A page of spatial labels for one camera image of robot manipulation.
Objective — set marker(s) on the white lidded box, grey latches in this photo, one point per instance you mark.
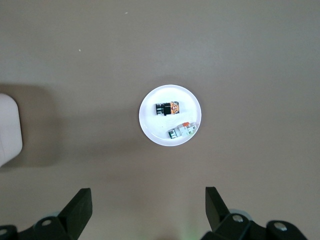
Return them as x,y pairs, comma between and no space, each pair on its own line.
10,130

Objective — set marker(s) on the white and green push-button switch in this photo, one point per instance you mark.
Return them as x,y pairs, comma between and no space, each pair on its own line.
181,131

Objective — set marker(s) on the pale pink round plate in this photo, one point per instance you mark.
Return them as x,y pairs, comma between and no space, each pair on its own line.
160,130

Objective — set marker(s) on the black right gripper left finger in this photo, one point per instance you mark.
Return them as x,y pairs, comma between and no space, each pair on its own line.
72,215

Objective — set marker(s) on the black and orange push-button switch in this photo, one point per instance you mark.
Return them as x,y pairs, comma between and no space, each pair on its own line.
166,108

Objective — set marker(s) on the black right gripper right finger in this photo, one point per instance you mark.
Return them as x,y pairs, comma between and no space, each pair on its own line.
218,215

